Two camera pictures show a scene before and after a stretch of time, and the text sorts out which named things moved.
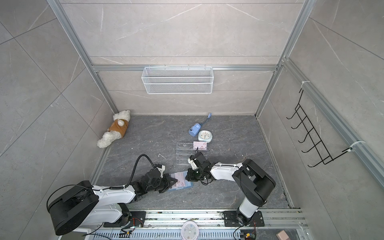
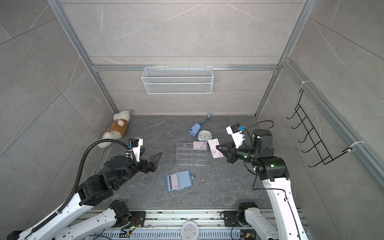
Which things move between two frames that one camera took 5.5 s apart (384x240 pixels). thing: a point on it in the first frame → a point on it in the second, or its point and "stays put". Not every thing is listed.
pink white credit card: x=201 y=145 stays put
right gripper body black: x=202 y=172 → x=247 y=154
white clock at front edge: x=190 y=230 stays put
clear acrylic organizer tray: x=184 y=150 stays put
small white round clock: x=205 y=135 stays put
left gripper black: x=169 y=181 → x=152 y=165
